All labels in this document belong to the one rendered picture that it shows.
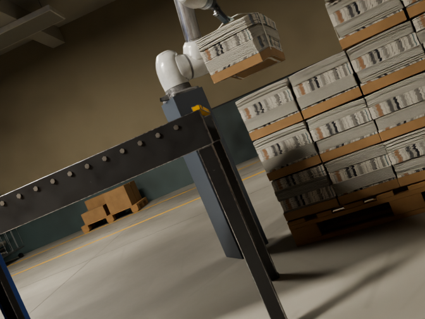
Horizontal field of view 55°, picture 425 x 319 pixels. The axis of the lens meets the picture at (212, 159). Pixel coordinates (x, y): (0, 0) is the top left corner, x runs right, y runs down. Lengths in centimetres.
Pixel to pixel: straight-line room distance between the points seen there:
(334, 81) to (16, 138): 861
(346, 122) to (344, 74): 22
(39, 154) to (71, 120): 105
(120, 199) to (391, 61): 664
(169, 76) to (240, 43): 56
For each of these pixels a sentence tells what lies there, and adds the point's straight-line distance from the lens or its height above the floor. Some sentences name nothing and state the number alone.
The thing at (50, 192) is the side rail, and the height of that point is 74.
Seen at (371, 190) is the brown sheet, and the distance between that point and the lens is 209.
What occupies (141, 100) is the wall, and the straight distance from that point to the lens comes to 895.
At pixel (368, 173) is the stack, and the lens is 207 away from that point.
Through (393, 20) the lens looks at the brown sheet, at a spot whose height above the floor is 86.
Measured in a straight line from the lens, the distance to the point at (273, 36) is 225.
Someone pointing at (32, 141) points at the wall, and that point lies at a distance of 981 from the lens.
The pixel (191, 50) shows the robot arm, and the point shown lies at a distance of 245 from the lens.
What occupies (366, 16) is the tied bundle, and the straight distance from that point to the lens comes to 203.
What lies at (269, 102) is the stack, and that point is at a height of 75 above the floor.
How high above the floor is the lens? 69
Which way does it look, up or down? 3 degrees down
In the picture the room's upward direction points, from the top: 23 degrees counter-clockwise
